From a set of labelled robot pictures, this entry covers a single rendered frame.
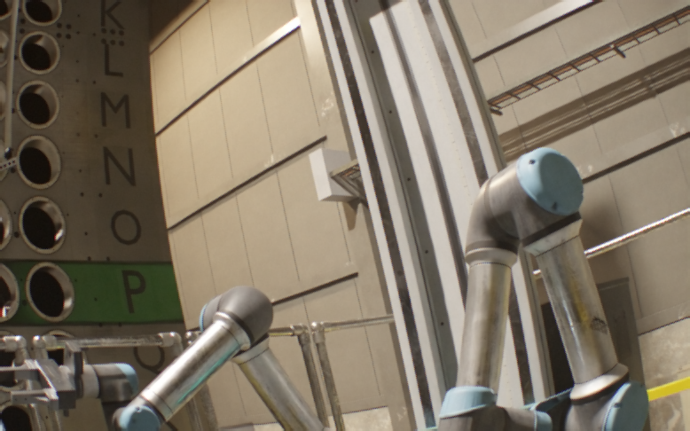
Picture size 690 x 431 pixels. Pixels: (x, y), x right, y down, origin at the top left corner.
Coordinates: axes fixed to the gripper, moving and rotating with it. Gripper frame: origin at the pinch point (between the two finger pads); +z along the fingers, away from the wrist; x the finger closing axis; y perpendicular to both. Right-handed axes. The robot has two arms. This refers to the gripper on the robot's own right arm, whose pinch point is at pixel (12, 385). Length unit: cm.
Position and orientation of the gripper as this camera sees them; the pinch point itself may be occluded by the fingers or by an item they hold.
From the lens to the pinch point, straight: 133.9
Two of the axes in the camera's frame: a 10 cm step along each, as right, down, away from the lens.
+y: -2.4, 9.5, 1.9
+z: -6.9, -0.3, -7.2
